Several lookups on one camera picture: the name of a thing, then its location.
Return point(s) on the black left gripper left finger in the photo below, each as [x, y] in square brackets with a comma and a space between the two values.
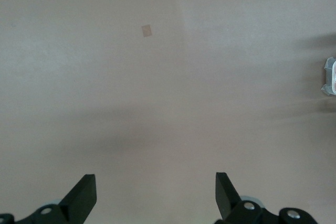
[84, 195]

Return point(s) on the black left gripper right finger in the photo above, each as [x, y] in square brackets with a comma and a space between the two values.
[225, 195]

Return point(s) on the clear plastic egg box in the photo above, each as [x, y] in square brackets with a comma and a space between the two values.
[330, 77]

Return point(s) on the small brown tape square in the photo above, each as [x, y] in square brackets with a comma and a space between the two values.
[147, 30]

